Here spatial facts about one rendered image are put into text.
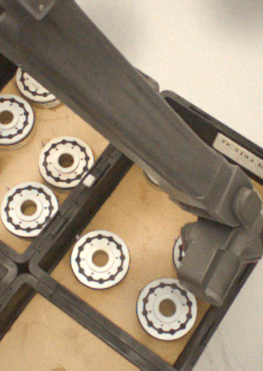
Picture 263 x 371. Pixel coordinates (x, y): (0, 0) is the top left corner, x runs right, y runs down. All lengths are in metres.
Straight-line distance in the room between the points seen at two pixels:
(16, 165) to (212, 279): 0.51
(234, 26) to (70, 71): 0.95
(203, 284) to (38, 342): 0.40
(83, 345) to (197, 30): 0.77
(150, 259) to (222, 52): 0.56
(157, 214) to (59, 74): 0.60
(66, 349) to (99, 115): 0.57
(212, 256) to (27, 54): 0.33
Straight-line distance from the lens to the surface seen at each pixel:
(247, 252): 0.73
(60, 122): 1.00
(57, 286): 0.83
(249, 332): 1.07
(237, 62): 1.25
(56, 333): 0.91
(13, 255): 0.83
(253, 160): 0.92
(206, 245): 0.60
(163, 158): 0.46
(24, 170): 0.97
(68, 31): 0.36
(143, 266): 0.91
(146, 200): 0.94
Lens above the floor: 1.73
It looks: 72 degrees down
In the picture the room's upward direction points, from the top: 6 degrees clockwise
